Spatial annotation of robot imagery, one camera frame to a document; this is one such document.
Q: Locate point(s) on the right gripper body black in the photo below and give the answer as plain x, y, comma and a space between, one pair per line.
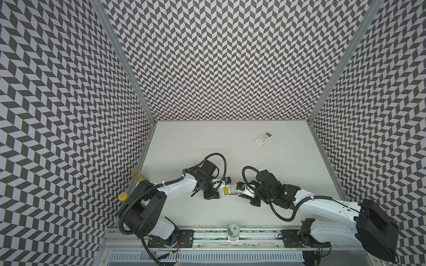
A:
254, 194

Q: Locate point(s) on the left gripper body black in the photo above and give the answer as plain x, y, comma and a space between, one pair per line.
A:
208, 187

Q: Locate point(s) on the white remote control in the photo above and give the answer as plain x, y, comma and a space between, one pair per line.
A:
227, 191
264, 138

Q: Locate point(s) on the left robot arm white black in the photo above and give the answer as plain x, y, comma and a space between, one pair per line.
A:
140, 214

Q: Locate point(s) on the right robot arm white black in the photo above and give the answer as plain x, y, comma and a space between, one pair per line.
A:
360, 224

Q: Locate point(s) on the yellow-green bottle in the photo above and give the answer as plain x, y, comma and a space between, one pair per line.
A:
138, 175

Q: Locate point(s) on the red jar yellow lid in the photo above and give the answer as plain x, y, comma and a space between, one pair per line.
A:
123, 197

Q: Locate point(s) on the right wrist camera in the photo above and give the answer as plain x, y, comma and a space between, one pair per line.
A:
242, 189

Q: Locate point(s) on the white green cylinder on rail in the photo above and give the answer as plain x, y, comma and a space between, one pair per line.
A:
233, 232

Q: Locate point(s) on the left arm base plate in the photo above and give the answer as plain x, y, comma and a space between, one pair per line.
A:
180, 237

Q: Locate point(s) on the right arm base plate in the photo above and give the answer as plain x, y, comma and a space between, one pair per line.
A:
292, 239

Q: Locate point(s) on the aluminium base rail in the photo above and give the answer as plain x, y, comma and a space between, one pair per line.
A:
212, 238

